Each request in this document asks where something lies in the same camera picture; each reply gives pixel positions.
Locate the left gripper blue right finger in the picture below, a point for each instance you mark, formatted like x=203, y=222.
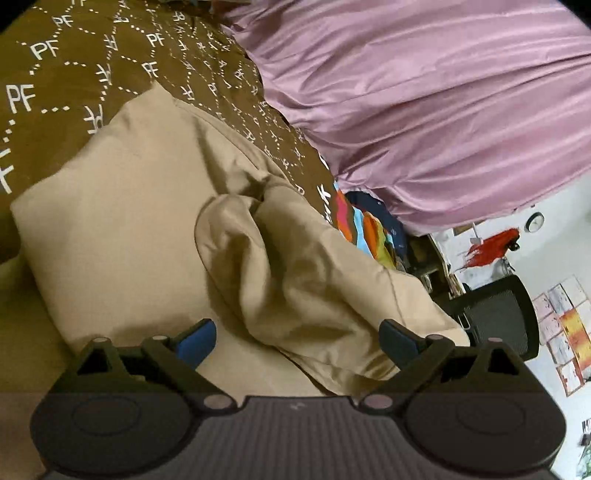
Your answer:
x=418, y=358

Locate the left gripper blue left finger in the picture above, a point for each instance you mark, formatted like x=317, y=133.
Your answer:
x=173, y=362

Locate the beige Champion hooded jacket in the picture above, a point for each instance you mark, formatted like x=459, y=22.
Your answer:
x=168, y=216

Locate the dark navy clothing pile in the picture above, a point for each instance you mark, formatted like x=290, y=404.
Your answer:
x=383, y=216

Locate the black mesh office chair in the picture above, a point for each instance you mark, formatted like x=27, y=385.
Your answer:
x=501, y=309

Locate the red hanging decoration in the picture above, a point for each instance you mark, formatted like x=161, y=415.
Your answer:
x=492, y=249

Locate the pink satin curtain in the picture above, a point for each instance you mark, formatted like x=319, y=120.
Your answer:
x=448, y=111

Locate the brown colourful cartoon bedspread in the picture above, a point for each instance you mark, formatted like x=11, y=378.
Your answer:
x=68, y=67

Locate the wall picture collage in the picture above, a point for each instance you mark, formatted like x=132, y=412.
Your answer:
x=563, y=315

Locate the round white wall clock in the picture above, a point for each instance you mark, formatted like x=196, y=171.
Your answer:
x=535, y=222

